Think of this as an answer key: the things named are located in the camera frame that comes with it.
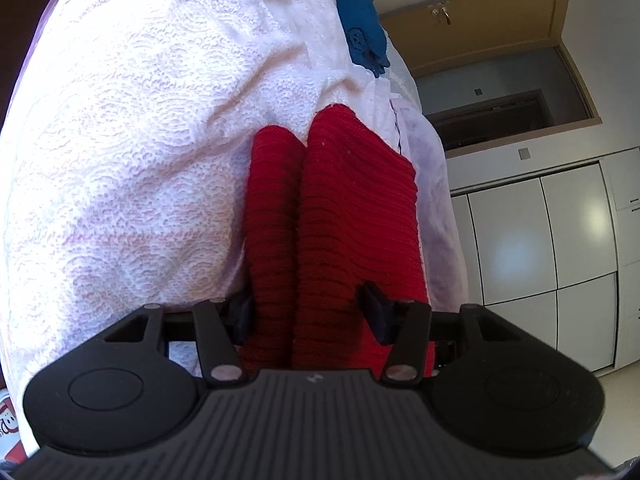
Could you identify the wooden door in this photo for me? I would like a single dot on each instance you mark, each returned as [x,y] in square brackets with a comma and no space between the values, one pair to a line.
[493,72]

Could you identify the red knit sweater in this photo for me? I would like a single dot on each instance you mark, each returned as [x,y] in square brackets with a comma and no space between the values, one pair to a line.
[322,217]

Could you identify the white bed duvet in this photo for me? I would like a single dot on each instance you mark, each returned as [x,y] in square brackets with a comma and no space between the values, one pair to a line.
[125,155]

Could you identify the folded blue garment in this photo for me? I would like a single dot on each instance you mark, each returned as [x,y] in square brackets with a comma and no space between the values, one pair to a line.
[366,40]

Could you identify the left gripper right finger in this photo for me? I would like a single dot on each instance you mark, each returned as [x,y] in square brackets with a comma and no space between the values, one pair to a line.
[401,326]

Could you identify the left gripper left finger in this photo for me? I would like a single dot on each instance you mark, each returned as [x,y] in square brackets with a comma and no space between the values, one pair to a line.
[221,328]

